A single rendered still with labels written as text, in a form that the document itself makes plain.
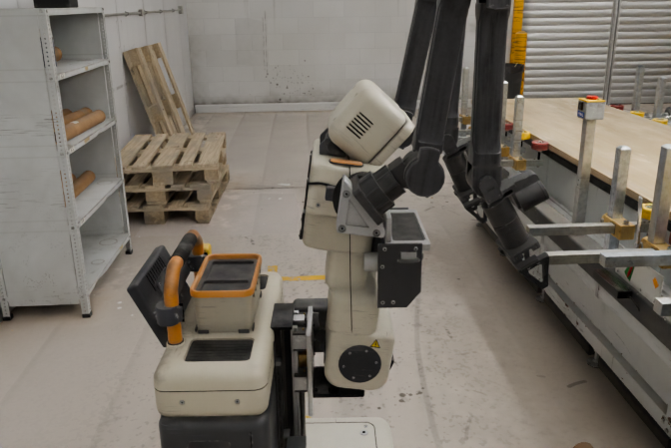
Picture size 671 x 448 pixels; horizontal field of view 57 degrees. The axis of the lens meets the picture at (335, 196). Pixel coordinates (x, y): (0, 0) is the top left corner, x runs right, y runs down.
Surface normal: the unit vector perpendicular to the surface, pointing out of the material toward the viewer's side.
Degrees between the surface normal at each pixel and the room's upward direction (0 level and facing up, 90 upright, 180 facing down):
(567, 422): 0
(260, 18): 90
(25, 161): 90
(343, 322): 90
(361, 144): 90
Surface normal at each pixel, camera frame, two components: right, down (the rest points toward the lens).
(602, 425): -0.01, -0.95
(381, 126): 0.01, 0.30
